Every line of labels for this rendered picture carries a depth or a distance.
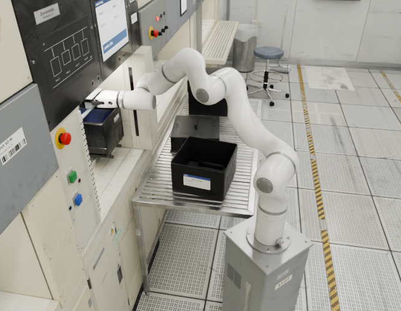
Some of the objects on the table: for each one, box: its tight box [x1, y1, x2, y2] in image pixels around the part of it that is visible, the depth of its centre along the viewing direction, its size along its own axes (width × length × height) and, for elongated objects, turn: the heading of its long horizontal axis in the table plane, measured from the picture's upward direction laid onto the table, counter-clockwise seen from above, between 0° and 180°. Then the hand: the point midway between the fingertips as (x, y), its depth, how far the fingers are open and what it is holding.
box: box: [187, 67, 228, 117], centre depth 258 cm, size 29×29×25 cm
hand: (89, 97), depth 167 cm, fingers closed on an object, 3 cm apart
